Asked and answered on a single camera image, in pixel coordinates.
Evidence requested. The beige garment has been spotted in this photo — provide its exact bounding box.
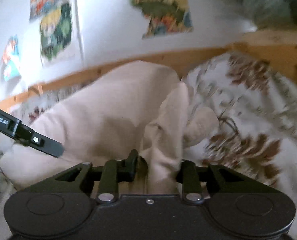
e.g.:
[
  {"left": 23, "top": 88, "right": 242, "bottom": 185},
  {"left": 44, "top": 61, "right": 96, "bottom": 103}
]
[{"left": 0, "top": 61, "right": 219, "bottom": 194}]

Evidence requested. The small girl poster left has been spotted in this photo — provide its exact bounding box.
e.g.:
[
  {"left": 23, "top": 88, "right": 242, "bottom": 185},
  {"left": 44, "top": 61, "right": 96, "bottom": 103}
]
[{"left": 2, "top": 35, "right": 21, "bottom": 82}]

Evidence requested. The floral white bedspread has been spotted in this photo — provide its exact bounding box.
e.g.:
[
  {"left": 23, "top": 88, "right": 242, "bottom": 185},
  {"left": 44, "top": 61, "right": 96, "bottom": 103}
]
[{"left": 0, "top": 52, "right": 297, "bottom": 239}]

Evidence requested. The landscape poster torn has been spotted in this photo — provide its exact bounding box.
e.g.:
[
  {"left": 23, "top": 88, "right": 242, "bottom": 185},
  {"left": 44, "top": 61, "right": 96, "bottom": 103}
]
[{"left": 130, "top": 0, "right": 193, "bottom": 38}]

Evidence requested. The blond child poster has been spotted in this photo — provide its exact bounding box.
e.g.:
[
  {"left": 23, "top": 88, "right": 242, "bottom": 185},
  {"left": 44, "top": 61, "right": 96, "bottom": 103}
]
[{"left": 39, "top": 2, "right": 73, "bottom": 62}]

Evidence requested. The wooden bed frame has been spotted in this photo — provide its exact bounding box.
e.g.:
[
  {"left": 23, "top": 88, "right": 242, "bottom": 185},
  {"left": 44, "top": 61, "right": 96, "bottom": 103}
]
[{"left": 0, "top": 29, "right": 297, "bottom": 112}]

